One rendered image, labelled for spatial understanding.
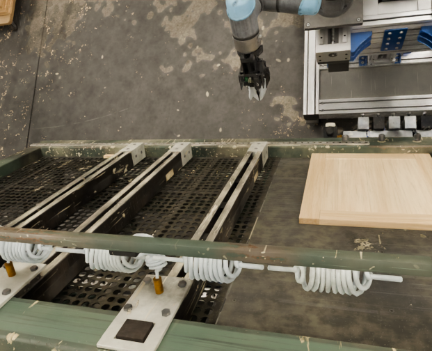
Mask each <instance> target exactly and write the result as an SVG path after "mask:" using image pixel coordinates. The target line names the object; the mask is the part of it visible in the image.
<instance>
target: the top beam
mask: <svg viewBox="0 0 432 351"><path fill-rule="evenodd" d="M118 314H119V311H110V310H104V309H94V308H89V307H83V306H73V305H68V304H58V303H53V302H43V301H37V300H32V299H22V298H16V297H12V298H11V299H10V300H9V301H8V302H6V303H5V304H4V305H3V306H2V307H1V308H0V351H117V350H109V349H104V348H98V347H97V343H98V341H99V340H100V338H101V337H102V335H103V334H104V332H105V331H106V330H107V329H108V327H109V326H110V324H111V323H112V322H113V320H114V319H115V317H116V316H117V315H118ZM156 351H410V350H401V349H395V348H385V347H380V346H374V345H364V344H359V343H349V342H343V341H334V340H328V339H322V338H312V337H306V336H297V335H291V334H281V333H275V332H270V331H260V330H255V329H245V328H239V327H229V326H224V325H214V324H208V323H203V322H193V321H188V320H178V319H173V320H172V322H171V324H170V326H169V327H168V330H167V332H166V334H165V335H164V337H163V339H162V341H161V343H160V344H159V346H158V348H157V350H156Z"/></svg>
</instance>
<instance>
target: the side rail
mask: <svg viewBox="0 0 432 351"><path fill-rule="evenodd" d="M41 157H43V156H42V151H41V148H26V149H24V150H21V151H19V152H18V153H15V154H13V155H11V156H9V157H6V158H4V159H2V160H0V178H2V177H4V176H6V175H8V174H9V173H12V172H13V171H16V170H18V169H20V168H22V167H23V166H26V165H27V164H30V163H31V162H34V161H36V160H37V159H40V158H41Z"/></svg>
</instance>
